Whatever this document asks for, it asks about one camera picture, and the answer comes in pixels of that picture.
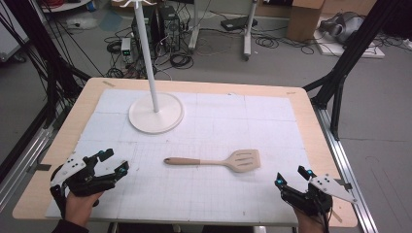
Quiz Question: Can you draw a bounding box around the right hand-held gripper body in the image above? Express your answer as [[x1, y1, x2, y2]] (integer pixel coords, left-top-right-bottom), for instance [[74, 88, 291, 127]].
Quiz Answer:
[[280, 174, 359, 217]]

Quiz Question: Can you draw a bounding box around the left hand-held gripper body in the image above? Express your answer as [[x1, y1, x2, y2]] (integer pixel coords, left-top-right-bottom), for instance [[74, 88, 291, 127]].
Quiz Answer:
[[49, 152, 114, 198]]

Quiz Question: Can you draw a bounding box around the beige slotted spatula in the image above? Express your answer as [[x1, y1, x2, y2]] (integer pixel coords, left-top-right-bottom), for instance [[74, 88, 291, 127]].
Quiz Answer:
[[163, 149, 261, 174]]

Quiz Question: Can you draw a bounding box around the white hook stand rack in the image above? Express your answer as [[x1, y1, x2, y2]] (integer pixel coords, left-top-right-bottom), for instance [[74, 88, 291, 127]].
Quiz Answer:
[[111, 0, 186, 135]]

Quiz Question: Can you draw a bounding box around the person's right hand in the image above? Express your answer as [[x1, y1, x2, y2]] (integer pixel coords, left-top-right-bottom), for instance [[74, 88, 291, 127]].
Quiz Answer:
[[292, 208, 332, 233]]

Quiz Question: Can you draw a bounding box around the person's left hand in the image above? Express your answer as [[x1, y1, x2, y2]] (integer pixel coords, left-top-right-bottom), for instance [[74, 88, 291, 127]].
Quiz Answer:
[[63, 190, 105, 228]]

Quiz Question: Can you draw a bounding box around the black tape piece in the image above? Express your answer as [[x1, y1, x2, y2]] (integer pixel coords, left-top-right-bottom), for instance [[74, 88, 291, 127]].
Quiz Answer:
[[333, 179, 354, 192], [27, 162, 52, 173]]

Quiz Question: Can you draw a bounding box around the white grid mat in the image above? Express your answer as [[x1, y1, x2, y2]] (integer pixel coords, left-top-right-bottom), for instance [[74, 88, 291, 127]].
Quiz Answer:
[[45, 88, 313, 226]]

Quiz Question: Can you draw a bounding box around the grey power supply unit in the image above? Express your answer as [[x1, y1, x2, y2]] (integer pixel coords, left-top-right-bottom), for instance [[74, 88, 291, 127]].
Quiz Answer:
[[120, 37, 133, 64]]

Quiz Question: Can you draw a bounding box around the white floor board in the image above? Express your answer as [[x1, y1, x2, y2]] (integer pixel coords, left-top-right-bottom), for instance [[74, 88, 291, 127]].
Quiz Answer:
[[313, 17, 386, 59]]

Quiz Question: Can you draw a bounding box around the black computer tower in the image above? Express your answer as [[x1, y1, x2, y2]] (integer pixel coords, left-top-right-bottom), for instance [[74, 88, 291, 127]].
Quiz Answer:
[[157, 4, 182, 53]]

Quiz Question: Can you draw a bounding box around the white metal stand leg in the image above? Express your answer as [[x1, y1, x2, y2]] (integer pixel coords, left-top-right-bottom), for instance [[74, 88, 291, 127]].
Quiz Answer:
[[242, 0, 258, 62], [188, 0, 202, 51]]

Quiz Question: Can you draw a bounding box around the grey bag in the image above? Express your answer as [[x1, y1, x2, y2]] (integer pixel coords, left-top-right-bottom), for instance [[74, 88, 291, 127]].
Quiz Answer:
[[318, 11, 366, 45]]

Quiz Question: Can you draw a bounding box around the cardboard box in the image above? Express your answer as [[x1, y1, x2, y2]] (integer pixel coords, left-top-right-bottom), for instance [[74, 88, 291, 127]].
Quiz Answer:
[[286, 0, 326, 43]]

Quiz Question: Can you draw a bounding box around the white round table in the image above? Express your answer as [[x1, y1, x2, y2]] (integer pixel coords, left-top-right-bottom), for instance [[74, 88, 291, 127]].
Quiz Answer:
[[40, 0, 92, 14]]

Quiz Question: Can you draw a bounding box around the black flat device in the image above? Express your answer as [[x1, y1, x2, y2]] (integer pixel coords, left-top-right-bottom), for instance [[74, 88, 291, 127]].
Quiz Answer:
[[220, 16, 258, 32]]

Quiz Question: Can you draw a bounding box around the aluminium rail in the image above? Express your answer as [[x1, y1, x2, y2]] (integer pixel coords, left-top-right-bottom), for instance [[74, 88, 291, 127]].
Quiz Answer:
[[312, 105, 379, 233], [0, 124, 56, 213]]

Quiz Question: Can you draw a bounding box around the black metal frame stand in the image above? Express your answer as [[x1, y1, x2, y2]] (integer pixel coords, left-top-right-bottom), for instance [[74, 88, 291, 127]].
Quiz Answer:
[[302, 0, 402, 141], [0, 0, 92, 183]]

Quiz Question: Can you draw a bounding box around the black coiled floor cable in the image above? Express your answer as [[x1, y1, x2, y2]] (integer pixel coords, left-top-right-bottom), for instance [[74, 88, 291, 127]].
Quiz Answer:
[[255, 33, 281, 50], [169, 52, 195, 70]]

